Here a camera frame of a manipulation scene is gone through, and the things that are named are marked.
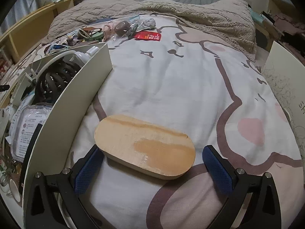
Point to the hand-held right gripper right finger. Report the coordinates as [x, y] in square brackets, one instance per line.
[216, 169]

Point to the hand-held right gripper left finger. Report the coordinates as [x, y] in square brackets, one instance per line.
[89, 169]

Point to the oval wooden lid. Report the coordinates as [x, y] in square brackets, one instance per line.
[143, 148]

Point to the white storage box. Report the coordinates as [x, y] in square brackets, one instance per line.
[283, 83]
[78, 95]

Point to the red packet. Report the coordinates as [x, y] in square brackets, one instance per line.
[147, 36]

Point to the clear mask package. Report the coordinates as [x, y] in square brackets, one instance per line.
[28, 128]

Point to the black hair claw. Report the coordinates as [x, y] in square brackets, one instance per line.
[54, 76]

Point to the white bottle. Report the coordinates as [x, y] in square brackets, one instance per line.
[91, 51]

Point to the green round mirror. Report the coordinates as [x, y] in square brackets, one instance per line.
[97, 36]

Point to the brown leather case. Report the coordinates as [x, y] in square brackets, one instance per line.
[89, 29]

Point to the brown ball in plastic bag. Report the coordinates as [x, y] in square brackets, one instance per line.
[122, 27]

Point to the wooden stool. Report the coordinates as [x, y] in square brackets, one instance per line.
[269, 32]

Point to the beige fuzzy blanket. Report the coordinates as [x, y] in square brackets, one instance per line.
[202, 12]

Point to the wooden shelf unit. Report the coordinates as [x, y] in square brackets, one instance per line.
[31, 21]

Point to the beige fuzzy pillow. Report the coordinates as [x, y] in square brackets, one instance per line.
[95, 7]

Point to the pink clothes pile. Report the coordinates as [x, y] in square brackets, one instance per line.
[290, 21]

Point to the grey curtain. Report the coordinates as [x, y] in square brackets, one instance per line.
[21, 7]

